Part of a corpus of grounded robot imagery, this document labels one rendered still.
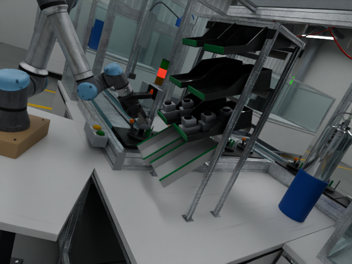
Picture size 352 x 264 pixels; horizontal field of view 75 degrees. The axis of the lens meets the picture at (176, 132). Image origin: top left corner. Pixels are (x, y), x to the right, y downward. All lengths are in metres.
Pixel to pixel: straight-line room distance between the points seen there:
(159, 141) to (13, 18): 8.42
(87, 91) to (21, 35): 8.30
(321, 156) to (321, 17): 1.01
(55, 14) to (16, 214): 0.68
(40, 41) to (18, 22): 8.05
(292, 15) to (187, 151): 1.49
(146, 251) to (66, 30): 0.83
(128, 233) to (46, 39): 0.86
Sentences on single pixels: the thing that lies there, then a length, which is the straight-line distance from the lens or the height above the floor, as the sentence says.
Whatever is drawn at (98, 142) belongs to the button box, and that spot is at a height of 0.93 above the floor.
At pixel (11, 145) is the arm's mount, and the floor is 0.92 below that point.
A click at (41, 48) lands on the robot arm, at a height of 1.28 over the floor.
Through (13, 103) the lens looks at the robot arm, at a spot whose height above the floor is 1.05.
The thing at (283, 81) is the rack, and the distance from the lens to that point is 0.98.
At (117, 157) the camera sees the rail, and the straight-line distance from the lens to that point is 1.12.
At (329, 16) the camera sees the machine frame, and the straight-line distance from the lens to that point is 2.00.
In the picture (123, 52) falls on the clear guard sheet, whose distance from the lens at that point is 2.56.
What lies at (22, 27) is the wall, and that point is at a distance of 9.23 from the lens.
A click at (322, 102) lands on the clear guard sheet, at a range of 7.45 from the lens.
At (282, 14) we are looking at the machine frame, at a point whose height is 2.04.
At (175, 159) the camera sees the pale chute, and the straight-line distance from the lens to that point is 0.99.
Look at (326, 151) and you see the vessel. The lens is 1.44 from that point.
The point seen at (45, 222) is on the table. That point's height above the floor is 0.86.
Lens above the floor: 1.45
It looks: 17 degrees down
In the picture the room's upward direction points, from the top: 21 degrees clockwise
